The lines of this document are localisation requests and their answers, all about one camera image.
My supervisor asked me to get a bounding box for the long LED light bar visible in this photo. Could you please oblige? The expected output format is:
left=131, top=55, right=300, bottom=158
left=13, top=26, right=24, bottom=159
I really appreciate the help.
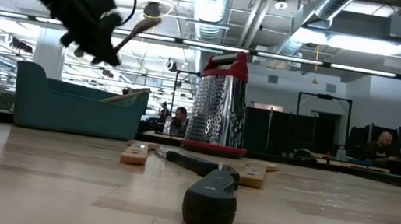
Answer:
left=0, top=9, right=401, bottom=80

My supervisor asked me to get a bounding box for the black divider panel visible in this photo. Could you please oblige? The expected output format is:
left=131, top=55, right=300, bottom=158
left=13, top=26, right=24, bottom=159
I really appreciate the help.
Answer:
left=240, top=105, right=342, bottom=164

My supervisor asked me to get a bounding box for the long black-handled knife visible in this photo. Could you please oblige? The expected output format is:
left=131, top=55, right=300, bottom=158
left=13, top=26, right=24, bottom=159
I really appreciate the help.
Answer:
left=179, top=160, right=244, bottom=224

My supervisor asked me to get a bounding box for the steel box grater red handle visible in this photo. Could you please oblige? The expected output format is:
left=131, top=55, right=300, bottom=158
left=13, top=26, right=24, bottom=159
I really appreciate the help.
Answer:
left=180, top=44, right=262, bottom=159

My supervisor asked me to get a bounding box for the light wooden spoon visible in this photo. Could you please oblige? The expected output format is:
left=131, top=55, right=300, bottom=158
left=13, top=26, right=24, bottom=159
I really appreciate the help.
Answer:
left=98, top=81, right=151, bottom=110

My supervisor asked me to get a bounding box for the black metal stand frame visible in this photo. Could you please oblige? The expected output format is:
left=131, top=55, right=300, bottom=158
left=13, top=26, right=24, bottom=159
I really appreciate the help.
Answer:
left=292, top=90, right=355, bottom=149

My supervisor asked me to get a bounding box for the silver ceiling duct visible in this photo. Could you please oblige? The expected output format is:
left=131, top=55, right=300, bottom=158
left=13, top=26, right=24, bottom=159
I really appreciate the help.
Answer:
left=273, top=0, right=361, bottom=65
left=182, top=0, right=234, bottom=46

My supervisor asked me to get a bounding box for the dark wooden spoon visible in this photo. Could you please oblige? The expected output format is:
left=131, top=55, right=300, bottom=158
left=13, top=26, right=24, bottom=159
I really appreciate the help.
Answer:
left=114, top=12, right=163, bottom=59

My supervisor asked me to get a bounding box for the slotted wooden spatula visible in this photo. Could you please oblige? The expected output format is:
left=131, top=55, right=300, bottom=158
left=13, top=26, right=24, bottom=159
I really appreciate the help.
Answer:
left=118, top=138, right=160, bottom=169

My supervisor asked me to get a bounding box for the person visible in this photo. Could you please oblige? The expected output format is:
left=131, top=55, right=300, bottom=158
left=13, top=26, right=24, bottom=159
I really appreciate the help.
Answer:
left=169, top=105, right=191, bottom=137
left=363, top=128, right=401, bottom=165
left=158, top=100, right=172, bottom=122

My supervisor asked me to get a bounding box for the black ceiling device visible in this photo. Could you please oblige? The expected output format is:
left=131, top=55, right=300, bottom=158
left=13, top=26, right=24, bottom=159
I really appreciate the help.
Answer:
left=142, top=0, right=164, bottom=21

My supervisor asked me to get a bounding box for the forked wooden spatula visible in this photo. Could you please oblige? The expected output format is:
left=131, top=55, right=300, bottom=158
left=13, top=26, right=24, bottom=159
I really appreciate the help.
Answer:
left=237, top=159, right=280, bottom=192

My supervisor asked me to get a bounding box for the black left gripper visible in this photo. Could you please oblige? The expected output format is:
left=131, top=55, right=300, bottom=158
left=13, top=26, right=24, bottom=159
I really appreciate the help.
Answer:
left=40, top=0, right=131, bottom=69

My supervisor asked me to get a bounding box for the teal plastic bin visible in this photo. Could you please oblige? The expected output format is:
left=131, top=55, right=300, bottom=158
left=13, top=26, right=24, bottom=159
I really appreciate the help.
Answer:
left=9, top=60, right=153, bottom=144

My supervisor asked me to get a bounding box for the white column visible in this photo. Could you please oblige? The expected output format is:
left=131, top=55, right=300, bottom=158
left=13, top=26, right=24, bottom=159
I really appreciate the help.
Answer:
left=30, top=26, right=69, bottom=82

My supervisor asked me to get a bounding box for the slim black-handled knife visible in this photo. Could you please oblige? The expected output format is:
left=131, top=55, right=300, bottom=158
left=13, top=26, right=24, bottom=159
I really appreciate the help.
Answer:
left=155, top=148, right=221, bottom=180

